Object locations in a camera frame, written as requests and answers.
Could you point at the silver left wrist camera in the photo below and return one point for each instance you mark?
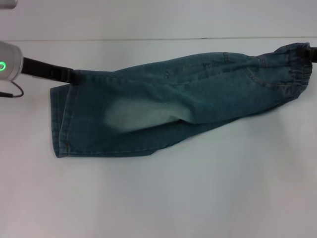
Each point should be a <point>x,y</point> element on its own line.
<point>7,3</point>

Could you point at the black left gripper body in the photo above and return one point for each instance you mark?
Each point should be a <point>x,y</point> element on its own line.
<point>47,70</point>

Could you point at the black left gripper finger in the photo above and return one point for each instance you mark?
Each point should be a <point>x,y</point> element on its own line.
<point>76,77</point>

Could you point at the blue denim shorts basketball print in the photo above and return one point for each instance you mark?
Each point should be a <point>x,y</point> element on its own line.
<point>173,99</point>

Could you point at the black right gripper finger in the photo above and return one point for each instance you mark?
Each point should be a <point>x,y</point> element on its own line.
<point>310,52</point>

